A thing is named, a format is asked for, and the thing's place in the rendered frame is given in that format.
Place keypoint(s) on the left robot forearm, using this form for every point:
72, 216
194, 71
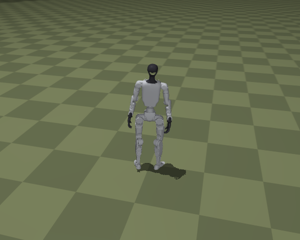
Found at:
132, 106

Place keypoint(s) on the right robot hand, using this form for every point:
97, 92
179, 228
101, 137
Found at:
168, 125

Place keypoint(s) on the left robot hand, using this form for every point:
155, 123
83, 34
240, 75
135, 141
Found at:
129, 120

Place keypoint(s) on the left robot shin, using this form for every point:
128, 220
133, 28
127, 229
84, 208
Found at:
138, 151

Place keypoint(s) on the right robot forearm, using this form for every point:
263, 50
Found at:
168, 110

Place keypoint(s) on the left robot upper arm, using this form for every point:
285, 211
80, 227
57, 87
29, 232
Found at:
136, 90

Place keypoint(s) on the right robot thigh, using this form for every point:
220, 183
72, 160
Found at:
160, 129

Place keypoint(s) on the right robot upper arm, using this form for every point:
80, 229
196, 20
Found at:
165, 92

